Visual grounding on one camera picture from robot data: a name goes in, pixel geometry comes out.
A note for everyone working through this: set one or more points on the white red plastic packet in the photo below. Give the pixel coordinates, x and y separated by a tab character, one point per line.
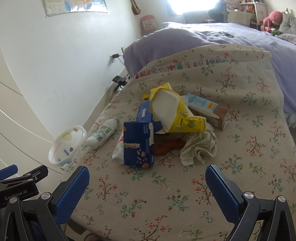
118	154

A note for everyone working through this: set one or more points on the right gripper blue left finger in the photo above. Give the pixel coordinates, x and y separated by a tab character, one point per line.
68	193

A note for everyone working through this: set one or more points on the white plastic trash bin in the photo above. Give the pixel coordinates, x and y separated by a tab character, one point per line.
65	146

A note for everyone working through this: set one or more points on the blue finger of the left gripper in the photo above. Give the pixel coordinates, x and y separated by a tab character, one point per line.
8	172

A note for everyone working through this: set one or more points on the light blue brown carton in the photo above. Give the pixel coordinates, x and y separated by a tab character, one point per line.
215	114

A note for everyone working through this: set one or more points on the pink storage box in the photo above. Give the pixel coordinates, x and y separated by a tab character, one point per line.
147	25

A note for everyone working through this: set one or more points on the purple blanket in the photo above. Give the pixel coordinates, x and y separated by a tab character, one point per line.
176	37

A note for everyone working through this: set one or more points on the grey cushion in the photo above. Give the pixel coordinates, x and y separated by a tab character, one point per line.
288	24

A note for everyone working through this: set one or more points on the pink stuffed toy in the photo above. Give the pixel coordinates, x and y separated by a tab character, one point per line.
273	20

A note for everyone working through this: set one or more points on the orange red wrapper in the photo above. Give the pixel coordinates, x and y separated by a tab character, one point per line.
167	146

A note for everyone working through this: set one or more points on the white green tube bottle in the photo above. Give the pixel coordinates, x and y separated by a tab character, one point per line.
99	137

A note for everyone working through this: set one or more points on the yellow white torn wrapper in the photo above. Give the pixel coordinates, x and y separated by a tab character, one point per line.
167	106

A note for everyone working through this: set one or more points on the wall map poster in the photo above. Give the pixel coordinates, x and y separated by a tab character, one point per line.
59	7

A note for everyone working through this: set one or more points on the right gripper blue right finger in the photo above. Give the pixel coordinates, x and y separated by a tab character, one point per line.
226	193

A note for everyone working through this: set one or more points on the white shelf with items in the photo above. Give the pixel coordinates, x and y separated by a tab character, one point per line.
249	13

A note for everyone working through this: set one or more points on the crumpled white tissue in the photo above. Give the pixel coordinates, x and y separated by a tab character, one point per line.
199	147

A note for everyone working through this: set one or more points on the blue cardboard snack box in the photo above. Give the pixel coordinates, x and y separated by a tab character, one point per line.
138	138

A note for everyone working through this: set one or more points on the black device on floor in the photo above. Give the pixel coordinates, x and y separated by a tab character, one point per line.
120	81

